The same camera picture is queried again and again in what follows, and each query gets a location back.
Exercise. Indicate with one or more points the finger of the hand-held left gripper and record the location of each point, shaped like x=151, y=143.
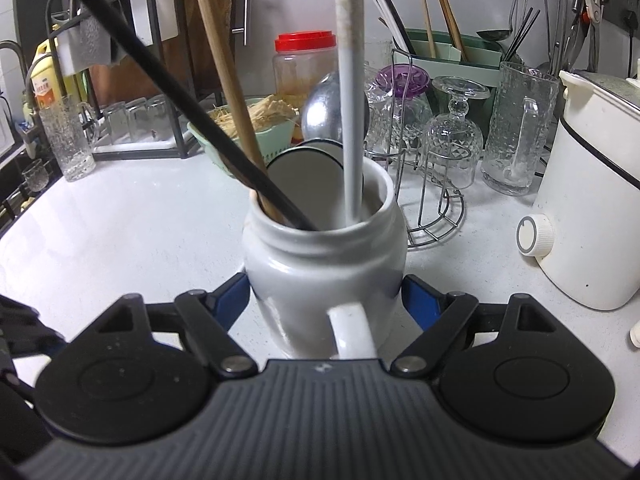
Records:
x=17, y=415
x=25, y=332

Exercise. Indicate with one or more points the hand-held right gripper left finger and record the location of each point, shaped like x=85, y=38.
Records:
x=234, y=297

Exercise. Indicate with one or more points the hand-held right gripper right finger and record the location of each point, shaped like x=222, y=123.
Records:
x=417, y=300

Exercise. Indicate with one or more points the single black chopstick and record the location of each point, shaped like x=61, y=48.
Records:
x=280, y=199

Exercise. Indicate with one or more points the white ceramic spoon black rim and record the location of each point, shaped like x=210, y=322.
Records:
x=325, y=144
x=305, y=190

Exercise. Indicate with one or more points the large silver metal spoon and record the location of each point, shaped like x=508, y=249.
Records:
x=325, y=105

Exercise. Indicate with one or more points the long white chopstick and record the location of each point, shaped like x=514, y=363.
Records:
x=350, y=85

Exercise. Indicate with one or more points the brown wooden chopstick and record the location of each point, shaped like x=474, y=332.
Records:
x=226, y=60

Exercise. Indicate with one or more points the small stemmed glass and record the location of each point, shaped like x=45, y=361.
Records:
x=36, y=175

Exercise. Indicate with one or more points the green plastic basket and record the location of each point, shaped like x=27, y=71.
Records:
x=277, y=140

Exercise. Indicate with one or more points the cut glass goblet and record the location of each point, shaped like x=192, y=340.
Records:
x=452, y=140

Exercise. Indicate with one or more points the pile of pale thin sticks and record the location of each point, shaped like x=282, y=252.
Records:
x=270, y=110

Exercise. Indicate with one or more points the tall patterned glass mug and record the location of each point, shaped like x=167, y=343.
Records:
x=520, y=130
x=67, y=140

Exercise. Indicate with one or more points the row of upturned small glasses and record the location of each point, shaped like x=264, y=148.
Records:
x=137, y=120

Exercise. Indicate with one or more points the white electric cooking pot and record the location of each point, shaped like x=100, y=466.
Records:
x=590, y=185

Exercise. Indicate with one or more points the purple lidded glass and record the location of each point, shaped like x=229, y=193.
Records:
x=402, y=82

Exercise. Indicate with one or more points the red lidded plastic jar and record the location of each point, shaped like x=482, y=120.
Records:
x=305, y=70

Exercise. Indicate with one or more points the wooden cutting board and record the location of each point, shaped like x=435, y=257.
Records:
x=172, y=62

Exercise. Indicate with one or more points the green utensil holder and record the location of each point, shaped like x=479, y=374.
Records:
x=475, y=60

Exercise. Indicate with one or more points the yellow detergent bottle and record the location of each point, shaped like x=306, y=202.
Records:
x=45, y=80

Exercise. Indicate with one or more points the steel ladle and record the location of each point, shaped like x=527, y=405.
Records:
x=492, y=35

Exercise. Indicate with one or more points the bundle of wooden chopsticks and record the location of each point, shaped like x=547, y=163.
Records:
x=451, y=20

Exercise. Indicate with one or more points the bundle of black chopsticks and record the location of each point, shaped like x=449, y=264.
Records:
x=520, y=35

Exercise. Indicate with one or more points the bundle of white chopsticks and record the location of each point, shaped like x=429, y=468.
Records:
x=390, y=15

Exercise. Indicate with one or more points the white plastic cutting board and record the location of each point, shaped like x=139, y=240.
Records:
x=152, y=15

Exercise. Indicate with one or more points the steel cleaver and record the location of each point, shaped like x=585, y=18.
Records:
x=90, y=25

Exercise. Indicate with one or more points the dark wall socket strip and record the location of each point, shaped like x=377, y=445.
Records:
x=625, y=5

